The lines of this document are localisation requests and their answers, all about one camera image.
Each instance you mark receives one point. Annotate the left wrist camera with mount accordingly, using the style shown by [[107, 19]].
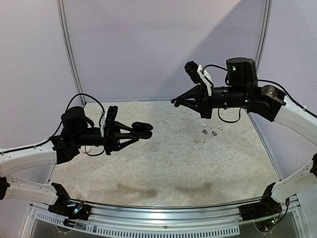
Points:
[[107, 121]]

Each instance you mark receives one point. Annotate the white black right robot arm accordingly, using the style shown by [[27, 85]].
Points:
[[271, 102]]

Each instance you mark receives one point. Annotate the right aluminium frame post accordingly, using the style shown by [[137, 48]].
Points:
[[263, 32]]

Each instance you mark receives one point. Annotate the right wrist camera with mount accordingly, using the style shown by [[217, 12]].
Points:
[[197, 75]]

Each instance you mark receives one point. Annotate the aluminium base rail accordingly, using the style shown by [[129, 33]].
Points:
[[205, 221]]

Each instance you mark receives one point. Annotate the white earbud charging case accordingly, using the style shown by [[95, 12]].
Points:
[[86, 149]]

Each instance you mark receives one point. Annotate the aluminium frame post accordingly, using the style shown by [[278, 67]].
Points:
[[68, 45], [263, 32]]

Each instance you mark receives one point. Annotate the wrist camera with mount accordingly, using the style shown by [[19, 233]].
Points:
[[197, 75], [107, 121]]

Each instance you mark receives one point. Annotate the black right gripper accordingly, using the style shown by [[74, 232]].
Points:
[[204, 99]]

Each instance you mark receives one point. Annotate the left aluminium frame post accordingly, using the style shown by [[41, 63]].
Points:
[[68, 45]]

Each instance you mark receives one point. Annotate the black earbud charging case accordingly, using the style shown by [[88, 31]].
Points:
[[142, 130]]

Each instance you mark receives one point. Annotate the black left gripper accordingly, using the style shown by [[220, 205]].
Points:
[[115, 142]]

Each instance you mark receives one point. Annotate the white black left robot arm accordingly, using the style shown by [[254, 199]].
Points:
[[77, 131]]

